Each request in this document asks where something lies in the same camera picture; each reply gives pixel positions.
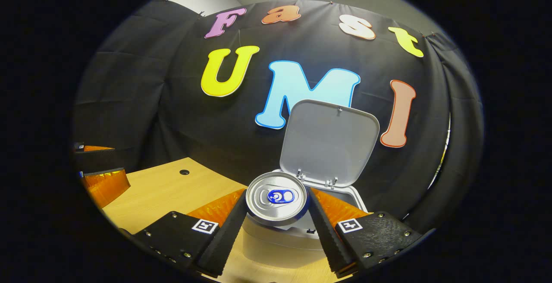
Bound wooden desktop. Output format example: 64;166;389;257
101;157;358;283

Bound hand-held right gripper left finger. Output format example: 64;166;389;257
129;188;248;279

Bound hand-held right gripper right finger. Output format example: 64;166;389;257
306;187;425;279

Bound black backdrop cloth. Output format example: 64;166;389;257
72;0;483;236

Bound grey desktop garbage bin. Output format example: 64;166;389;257
241;99;381;270

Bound silver pop can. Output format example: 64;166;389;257
245;171;309;227

